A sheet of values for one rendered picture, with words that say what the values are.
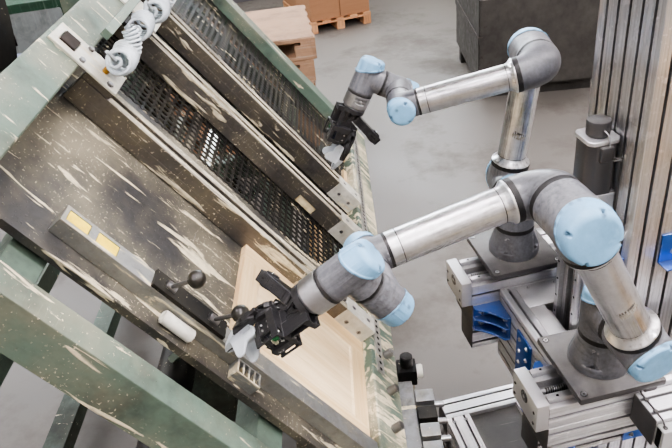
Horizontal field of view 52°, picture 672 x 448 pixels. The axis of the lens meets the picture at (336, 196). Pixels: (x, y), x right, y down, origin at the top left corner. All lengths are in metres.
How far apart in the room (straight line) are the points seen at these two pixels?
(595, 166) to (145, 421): 1.17
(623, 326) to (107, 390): 1.01
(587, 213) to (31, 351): 0.98
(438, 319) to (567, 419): 1.71
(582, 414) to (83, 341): 1.21
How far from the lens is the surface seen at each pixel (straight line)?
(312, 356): 1.82
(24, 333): 1.24
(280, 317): 1.28
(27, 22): 7.38
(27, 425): 3.51
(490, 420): 2.79
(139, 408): 1.31
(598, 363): 1.80
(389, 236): 1.36
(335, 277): 1.20
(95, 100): 1.73
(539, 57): 1.91
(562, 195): 1.34
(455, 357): 3.30
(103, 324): 3.57
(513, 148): 2.13
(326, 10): 7.67
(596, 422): 1.95
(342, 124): 2.04
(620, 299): 1.48
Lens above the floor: 2.33
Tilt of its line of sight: 31 degrees down
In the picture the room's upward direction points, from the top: 6 degrees counter-clockwise
